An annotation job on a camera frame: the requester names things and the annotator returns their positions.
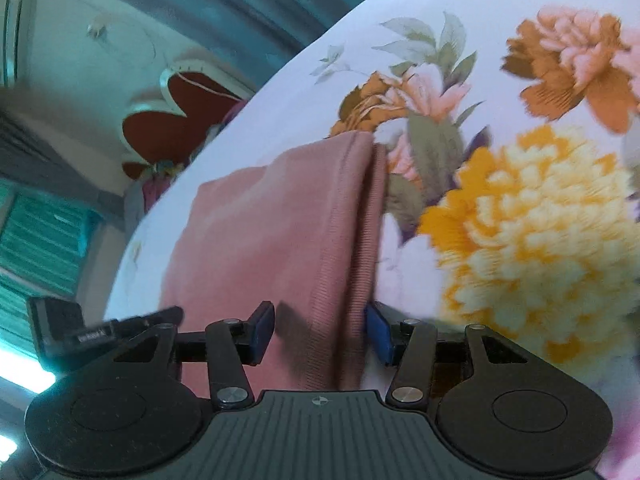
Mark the red heart-shaped headboard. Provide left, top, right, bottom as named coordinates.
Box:
left=121, top=57, right=252, bottom=181

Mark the teal window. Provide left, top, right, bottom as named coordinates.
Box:
left=0, top=180, right=107, bottom=348

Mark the pink folded clothes pile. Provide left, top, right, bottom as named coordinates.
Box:
left=122, top=159, right=192, bottom=235

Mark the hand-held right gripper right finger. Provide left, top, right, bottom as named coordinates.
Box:
left=364, top=301, right=529, bottom=407

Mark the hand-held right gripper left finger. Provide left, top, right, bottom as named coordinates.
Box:
left=114, top=301, right=277, bottom=409

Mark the white wall hook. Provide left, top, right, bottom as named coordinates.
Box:
left=87, top=12, right=115, bottom=39

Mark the white wall cable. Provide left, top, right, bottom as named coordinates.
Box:
left=100, top=19, right=237, bottom=102

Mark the white air conditioner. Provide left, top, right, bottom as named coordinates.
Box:
left=0, top=0, right=39, bottom=90

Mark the white floral bedsheet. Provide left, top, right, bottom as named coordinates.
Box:
left=102, top=0, right=640, bottom=480

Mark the pink small garment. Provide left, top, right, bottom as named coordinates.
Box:
left=159, top=130, right=389, bottom=397

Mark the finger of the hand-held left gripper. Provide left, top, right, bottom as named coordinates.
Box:
left=116, top=306, right=185, bottom=340

